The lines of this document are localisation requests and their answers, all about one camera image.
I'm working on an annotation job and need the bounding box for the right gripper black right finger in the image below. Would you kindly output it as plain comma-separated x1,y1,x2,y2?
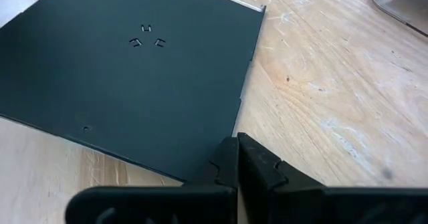
237,132,428,224

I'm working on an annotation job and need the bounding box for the clear plastic bin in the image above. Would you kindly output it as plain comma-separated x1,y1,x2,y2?
370,0,428,37

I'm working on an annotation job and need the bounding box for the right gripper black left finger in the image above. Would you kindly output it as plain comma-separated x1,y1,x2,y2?
65,136,239,224

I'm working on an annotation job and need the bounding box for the slim black jewel case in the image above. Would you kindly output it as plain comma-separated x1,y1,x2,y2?
0,0,268,185

